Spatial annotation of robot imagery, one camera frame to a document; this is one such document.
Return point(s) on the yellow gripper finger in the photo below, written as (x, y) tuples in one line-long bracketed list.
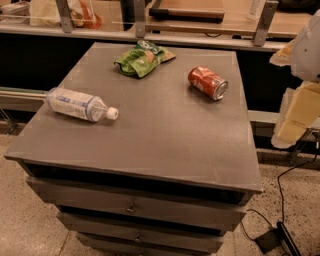
[(283, 56), (299, 109)]

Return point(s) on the red coke can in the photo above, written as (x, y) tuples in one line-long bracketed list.
[(208, 82)]

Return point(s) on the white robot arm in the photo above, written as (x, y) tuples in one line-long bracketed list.
[(305, 58)]

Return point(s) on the clear blue-label plastic bottle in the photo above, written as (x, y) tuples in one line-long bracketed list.
[(80, 105)]

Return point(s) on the long background shelf counter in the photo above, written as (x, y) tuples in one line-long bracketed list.
[(235, 32)]

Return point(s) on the wooden board black edge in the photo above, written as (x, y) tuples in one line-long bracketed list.
[(200, 10)]

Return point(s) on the green chip bag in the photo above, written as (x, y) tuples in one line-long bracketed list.
[(143, 58)]

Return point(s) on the black floor power box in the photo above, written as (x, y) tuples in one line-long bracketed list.
[(276, 237)]

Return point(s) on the top grey drawer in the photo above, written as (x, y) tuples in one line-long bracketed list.
[(112, 200)]

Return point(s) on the grey drawer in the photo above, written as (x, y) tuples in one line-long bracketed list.
[(119, 228), (135, 249), (112, 200)]

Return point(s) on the grey drawer cabinet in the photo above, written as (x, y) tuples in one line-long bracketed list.
[(170, 140)]

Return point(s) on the middle grey drawer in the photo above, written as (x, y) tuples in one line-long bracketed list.
[(119, 228)]

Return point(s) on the orange white plastic bag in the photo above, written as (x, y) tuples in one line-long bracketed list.
[(53, 13)]

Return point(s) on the bottom grey drawer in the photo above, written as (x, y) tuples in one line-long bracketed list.
[(135, 249)]

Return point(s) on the grey metal shelf bracket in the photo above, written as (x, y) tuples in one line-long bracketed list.
[(265, 20), (65, 16), (139, 12)]

